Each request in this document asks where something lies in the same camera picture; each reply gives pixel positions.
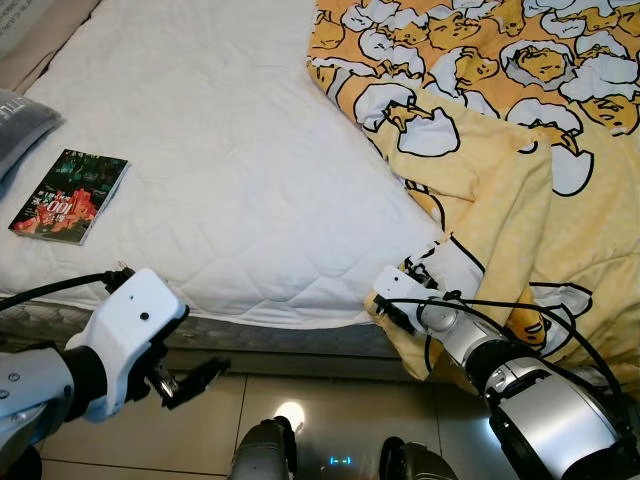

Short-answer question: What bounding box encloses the grey quilted mattress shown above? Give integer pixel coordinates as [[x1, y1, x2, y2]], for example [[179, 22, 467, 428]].
[[0, 300, 401, 356]]

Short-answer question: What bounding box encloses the grey left robot leg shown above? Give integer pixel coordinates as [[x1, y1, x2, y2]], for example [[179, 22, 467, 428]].
[[230, 415, 301, 480]]

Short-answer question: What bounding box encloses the grey right robot leg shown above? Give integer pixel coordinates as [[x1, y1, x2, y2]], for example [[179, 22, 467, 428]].
[[380, 438, 461, 480]]

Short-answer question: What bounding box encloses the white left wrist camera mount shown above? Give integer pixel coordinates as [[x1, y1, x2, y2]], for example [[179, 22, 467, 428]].
[[83, 268, 189, 416]]

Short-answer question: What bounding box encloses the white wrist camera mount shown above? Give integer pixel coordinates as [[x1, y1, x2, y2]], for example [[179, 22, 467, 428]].
[[372, 262, 441, 331], [83, 268, 189, 416]]

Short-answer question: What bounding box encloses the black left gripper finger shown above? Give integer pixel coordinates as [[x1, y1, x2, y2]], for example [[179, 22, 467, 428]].
[[165, 360, 232, 409]]

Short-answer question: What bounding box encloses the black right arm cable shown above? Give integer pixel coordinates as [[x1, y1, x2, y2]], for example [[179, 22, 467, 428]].
[[380, 290, 613, 401]]

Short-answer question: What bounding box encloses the dark cover paperback book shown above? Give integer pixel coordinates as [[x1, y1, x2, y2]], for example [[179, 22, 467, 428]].
[[8, 150, 131, 246]]

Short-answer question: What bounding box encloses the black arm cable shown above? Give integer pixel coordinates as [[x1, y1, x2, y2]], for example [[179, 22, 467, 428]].
[[0, 268, 136, 311], [380, 290, 613, 401]]

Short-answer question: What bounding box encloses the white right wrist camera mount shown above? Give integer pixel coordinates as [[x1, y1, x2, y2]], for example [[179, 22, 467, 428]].
[[372, 262, 441, 331]]

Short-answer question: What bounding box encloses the grey bear print pillow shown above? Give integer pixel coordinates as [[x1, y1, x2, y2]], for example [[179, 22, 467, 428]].
[[0, 90, 63, 181]]

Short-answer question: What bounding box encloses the white quilted mattress pad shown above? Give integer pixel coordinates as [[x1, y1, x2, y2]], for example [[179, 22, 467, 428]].
[[0, 0, 446, 331]]

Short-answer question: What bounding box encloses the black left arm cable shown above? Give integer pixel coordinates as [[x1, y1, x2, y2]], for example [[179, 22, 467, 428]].
[[0, 268, 136, 311]]

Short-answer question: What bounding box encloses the yellow egg print blanket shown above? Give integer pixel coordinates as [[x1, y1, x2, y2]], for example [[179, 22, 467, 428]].
[[305, 0, 640, 391]]

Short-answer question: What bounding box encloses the grey robot leg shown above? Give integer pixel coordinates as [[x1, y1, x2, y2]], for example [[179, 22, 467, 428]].
[[380, 438, 461, 480], [230, 415, 301, 480]]

